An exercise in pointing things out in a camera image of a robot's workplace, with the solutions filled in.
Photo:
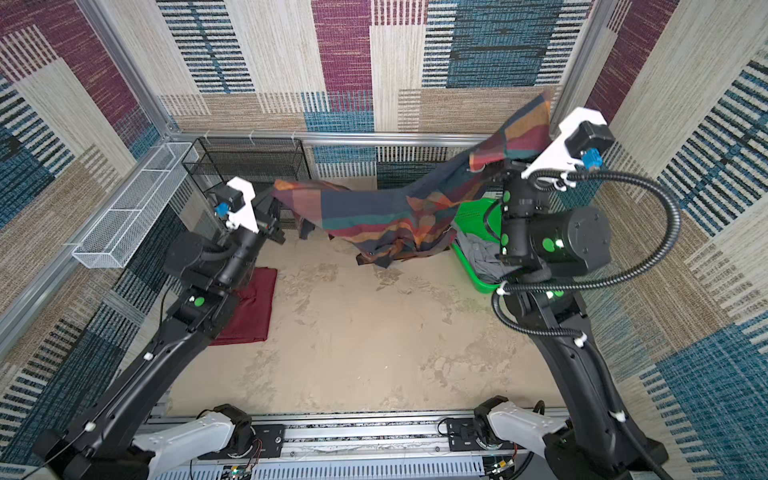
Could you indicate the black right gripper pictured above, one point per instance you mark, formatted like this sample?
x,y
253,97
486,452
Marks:
x,y
514,167

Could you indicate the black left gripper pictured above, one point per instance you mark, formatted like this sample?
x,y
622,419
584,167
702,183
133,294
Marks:
x,y
267,224

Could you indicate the multicolour plaid long sleeve shirt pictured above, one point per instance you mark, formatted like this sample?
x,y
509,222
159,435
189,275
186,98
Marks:
x,y
416,220

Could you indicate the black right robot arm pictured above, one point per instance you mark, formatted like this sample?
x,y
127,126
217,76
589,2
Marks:
x,y
553,256

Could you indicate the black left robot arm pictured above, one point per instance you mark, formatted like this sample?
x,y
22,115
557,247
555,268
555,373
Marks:
x,y
104,442

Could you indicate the green plastic laundry basket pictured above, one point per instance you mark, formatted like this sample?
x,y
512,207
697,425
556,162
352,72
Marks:
x,y
482,218

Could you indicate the grey shirt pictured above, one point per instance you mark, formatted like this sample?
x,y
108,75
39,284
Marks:
x,y
481,255

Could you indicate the folded maroon shirt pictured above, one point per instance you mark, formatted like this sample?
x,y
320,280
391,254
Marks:
x,y
251,319

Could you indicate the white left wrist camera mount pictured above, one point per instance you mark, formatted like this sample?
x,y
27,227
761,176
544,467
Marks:
x,y
232,203

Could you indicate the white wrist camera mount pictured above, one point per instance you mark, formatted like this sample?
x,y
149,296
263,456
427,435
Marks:
x,y
232,203
584,137

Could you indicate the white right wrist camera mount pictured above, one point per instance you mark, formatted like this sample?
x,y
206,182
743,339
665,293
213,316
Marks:
x,y
584,137

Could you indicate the black wire mesh shelf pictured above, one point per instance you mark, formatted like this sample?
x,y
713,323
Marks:
x,y
261,161

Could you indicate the white wire mesh tray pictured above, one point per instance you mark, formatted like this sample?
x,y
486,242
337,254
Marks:
x,y
118,233

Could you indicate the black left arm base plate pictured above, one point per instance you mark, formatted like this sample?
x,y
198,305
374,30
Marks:
x,y
258,441

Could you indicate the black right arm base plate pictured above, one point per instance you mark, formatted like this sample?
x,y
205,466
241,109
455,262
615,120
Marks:
x,y
463,437

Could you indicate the aluminium front rail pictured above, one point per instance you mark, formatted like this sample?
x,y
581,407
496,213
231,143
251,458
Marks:
x,y
382,445

